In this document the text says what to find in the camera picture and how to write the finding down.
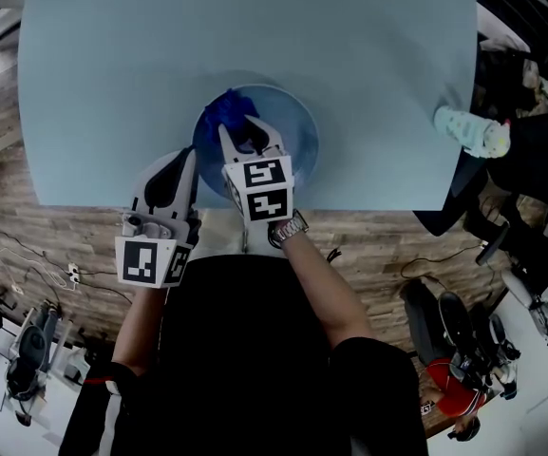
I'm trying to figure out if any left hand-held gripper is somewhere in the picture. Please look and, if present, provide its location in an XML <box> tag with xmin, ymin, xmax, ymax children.
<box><xmin>113</xmin><ymin>145</ymin><xmax>200</xmax><ymax>291</ymax></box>

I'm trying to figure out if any blue cloth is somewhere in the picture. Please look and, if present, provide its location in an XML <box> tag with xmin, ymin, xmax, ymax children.
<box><xmin>202</xmin><ymin>87</ymin><xmax>261</xmax><ymax>143</ymax></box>

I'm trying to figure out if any person's right forearm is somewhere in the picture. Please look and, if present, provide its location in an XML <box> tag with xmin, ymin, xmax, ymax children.
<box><xmin>273</xmin><ymin>229</ymin><xmax>377</xmax><ymax>353</ymax></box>

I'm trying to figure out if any silver metal wristwatch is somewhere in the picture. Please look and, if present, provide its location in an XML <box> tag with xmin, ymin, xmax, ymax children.
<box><xmin>270</xmin><ymin>209</ymin><xmax>311</xmax><ymax>250</ymax></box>

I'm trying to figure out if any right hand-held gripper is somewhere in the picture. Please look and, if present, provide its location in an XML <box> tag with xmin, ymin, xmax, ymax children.
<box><xmin>217</xmin><ymin>113</ymin><xmax>296</xmax><ymax>224</ymax></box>

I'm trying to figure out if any blue round plate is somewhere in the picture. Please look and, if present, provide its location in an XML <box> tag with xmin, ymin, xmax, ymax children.
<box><xmin>191</xmin><ymin>83</ymin><xmax>321</xmax><ymax>199</ymax></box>

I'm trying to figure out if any red fabric bag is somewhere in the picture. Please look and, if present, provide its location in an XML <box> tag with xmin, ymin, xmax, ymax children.
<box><xmin>419</xmin><ymin>356</ymin><xmax>488</xmax><ymax>419</ymax></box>

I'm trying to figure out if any black office chair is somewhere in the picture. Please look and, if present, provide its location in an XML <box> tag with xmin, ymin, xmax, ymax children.
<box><xmin>412</xmin><ymin>157</ymin><xmax>548</xmax><ymax>295</ymax></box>

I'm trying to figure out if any black wheeled equipment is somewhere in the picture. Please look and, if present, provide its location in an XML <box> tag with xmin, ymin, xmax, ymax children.
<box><xmin>400</xmin><ymin>277</ymin><xmax>522</xmax><ymax>401</ymax></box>

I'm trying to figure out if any grey robot equipment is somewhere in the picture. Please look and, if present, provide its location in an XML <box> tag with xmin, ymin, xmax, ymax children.
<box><xmin>3</xmin><ymin>300</ymin><xmax>74</xmax><ymax>404</ymax></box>

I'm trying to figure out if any person's left forearm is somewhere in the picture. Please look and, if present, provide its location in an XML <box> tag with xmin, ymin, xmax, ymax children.
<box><xmin>110</xmin><ymin>284</ymin><xmax>170</xmax><ymax>377</ymax></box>

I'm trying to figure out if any black floor cable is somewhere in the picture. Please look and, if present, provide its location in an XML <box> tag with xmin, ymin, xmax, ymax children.
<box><xmin>398</xmin><ymin>242</ymin><xmax>486</xmax><ymax>282</ymax></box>
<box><xmin>0</xmin><ymin>215</ymin><xmax>135</xmax><ymax>306</ymax></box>

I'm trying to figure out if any person's black clothing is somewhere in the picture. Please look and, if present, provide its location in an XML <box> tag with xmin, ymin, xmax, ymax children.
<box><xmin>58</xmin><ymin>254</ymin><xmax>430</xmax><ymax>456</ymax></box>

